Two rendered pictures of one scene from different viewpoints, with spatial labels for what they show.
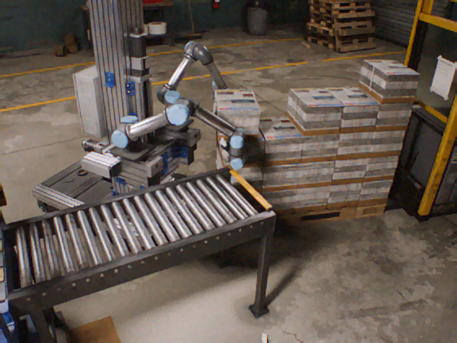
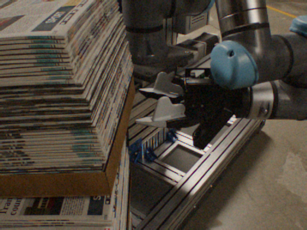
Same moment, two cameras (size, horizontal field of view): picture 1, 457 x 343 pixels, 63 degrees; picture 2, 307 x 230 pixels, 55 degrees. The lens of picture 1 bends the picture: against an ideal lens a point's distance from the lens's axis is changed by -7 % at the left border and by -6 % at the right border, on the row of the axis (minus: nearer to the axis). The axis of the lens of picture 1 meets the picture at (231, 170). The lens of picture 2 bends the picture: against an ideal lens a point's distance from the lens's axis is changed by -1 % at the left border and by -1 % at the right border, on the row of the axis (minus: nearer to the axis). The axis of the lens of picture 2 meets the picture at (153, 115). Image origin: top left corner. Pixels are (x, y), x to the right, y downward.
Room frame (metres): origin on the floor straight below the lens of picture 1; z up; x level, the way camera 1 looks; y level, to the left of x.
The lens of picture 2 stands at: (2.94, -0.39, 1.16)
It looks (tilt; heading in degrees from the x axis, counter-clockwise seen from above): 33 degrees down; 101
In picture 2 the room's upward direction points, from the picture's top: straight up
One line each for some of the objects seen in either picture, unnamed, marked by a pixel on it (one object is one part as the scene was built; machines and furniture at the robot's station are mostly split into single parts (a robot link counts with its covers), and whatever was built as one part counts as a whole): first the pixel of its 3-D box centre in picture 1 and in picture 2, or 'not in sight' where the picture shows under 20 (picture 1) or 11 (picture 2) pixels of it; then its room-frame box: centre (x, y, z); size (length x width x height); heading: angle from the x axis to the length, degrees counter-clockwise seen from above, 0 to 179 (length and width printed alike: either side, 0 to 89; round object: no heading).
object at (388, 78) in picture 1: (374, 141); not in sight; (2.88, -1.19, 0.65); 0.39 x 0.30 x 1.29; 12
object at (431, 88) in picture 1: (438, 68); not in sight; (2.98, -1.63, 1.27); 0.57 x 0.01 x 0.65; 12
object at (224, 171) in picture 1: (126, 203); not in sight; (1.80, 0.59, 0.74); 1.34 x 0.05 x 0.12; 120
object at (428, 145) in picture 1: (443, 159); not in sight; (3.05, -1.98, 0.40); 0.69 x 0.55 x 0.80; 12
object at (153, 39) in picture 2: not in sight; (143, 38); (2.75, 0.45, 0.87); 0.15 x 0.15 x 0.10
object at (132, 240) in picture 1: (126, 228); not in sight; (1.54, 0.53, 0.77); 0.47 x 0.05 x 0.05; 30
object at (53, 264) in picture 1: (50, 249); not in sight; (1.35, 0.87, 0.77); 0.47 x 0.05 x 0.05; 30
